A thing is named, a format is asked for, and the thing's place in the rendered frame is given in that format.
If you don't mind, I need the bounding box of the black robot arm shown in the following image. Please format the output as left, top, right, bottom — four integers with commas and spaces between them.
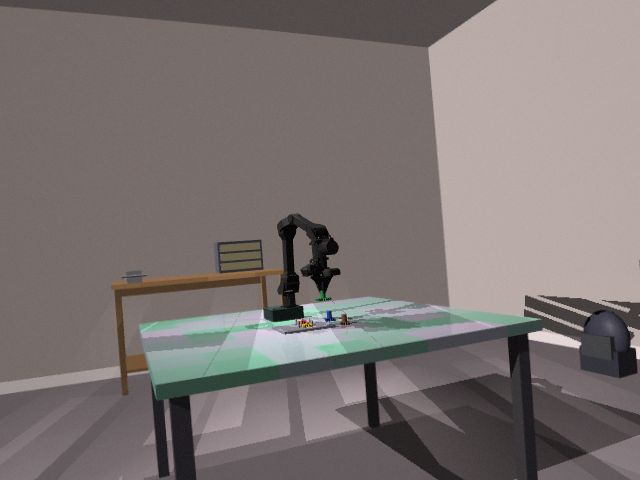
277, 214, 339, 308

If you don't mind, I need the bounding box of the green gear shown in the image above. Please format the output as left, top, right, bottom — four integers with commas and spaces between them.
315, 291, 331, 301

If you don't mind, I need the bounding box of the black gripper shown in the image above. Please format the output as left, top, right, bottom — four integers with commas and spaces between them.
309, 255, 341, 294

